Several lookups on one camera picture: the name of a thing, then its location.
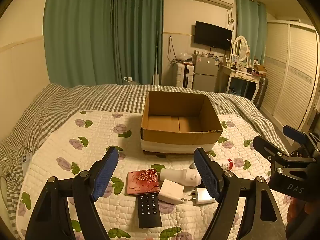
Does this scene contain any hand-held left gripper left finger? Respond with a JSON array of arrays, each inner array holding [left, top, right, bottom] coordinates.
[[24, 147, 119, 240]]

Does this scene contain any oval white-framed mirror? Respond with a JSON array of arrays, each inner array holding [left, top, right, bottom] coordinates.
[[231, 35, 250, 63]]

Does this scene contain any air conditioner cable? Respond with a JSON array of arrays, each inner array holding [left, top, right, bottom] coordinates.
[[226, 6, 237, 29]]

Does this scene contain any black wall cable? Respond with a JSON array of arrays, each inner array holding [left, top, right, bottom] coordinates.
[[167, 35, 180, 64]]

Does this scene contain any cardboard box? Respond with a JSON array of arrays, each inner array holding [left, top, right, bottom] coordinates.
[[140, 91, 224, 155]]

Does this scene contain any black remote control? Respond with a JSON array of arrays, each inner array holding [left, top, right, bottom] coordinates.
[[137, 193, 162, 229]]

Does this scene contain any white floral quilt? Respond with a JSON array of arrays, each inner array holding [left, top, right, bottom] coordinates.
[[19, 110, 293, 240]]

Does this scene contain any large white square charger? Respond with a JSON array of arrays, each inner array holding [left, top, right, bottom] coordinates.
[[157, 179, 188, 204]]

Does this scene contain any person's right hand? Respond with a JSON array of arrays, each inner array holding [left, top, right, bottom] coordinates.
[[286, 196, 320, 230]]

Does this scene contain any silver two-door fridge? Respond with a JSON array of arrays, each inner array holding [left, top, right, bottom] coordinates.
[[192, 55, 222, 93]]

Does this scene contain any wide green curtain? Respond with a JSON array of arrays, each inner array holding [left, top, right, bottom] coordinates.
[[111, 0, 164, 85], [43, 0, 115, 87]]

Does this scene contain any white bottle with red cap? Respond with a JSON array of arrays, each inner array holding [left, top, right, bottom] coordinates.
[[220, 158, 234, 172]]

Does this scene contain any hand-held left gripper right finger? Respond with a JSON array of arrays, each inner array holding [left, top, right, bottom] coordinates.
[[194, 147, 287, 240]]

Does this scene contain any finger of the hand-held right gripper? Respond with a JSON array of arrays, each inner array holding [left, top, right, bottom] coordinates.
[[252, 135, 317, 165], [283, 125, 320, 153]]

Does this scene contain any white flat mop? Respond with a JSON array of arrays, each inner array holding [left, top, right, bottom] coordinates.
[[152, 30, 162, 85]]

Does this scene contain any dark suitcase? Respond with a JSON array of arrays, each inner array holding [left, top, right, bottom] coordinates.
[[254, 76, 269, 109]]

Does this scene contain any white louvred wardrobe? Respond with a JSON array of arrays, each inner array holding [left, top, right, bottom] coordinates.
[[260, 20, 320, 133]]

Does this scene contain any small white plug adapter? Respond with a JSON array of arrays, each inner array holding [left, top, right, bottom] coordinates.
[[188, 187, 216, 205]]

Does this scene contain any narrow green curtain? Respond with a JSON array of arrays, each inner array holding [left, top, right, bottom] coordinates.
[[235, 0, 267, 65]]

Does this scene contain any black wall television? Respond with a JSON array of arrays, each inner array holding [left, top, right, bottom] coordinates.
[[194, 21, 233, 51]]

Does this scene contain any white handheld device with button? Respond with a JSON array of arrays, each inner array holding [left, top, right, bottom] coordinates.
[[159, 168, 202, 187]]

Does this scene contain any white dressing table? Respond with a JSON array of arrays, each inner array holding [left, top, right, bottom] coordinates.
[[220, 64, 262, 103]]

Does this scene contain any white ribbed suitcase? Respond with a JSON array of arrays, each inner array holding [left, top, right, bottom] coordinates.
[[175, 62, 195, 88]]

